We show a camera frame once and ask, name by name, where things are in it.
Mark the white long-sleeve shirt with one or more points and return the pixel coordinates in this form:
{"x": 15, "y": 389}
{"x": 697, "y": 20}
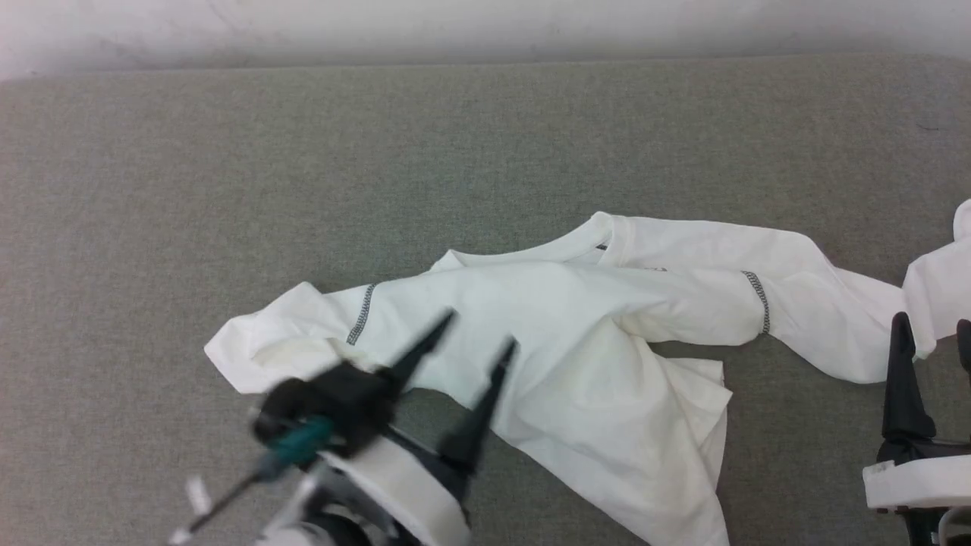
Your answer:
{"x": 592, "y": 364}

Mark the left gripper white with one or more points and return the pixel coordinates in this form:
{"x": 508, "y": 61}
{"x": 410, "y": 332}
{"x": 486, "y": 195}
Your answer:
{"x": 394, "y": 485}

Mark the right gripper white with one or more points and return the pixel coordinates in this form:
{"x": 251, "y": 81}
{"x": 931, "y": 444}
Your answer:
{"x": 918, "y": 481}

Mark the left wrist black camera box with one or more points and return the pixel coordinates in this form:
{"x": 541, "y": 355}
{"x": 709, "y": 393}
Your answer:
{"x": 334, "y": 402}

